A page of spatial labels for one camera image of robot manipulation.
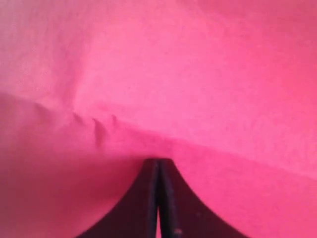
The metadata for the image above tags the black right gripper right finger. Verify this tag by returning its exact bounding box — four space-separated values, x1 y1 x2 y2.
158 159 245 238

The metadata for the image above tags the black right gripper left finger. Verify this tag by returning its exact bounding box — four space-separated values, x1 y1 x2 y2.
79 159 159 238

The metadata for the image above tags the red tablecloth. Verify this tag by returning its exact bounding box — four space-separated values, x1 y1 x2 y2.
0 0 317 238

